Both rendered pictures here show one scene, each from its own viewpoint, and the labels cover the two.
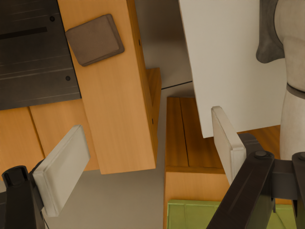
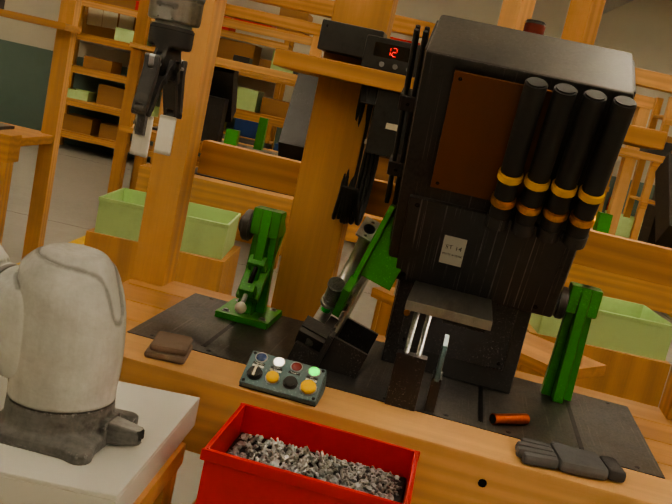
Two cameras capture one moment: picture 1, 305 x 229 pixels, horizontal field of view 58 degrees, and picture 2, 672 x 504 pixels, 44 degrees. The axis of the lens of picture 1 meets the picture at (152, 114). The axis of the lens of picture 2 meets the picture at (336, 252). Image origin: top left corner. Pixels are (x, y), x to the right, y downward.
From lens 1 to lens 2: 1.43 m
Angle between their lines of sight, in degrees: 72
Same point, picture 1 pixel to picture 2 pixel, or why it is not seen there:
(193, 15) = (133, 388)
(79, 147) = (164, 144)
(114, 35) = (164, 347)
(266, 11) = not seen: hidden behind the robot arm
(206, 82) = not seen: hidden behind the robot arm
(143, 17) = not seen: outside the picture
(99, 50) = (161, 338)
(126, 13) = (175, 369)
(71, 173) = (162, 131)
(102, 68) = (141, 346)
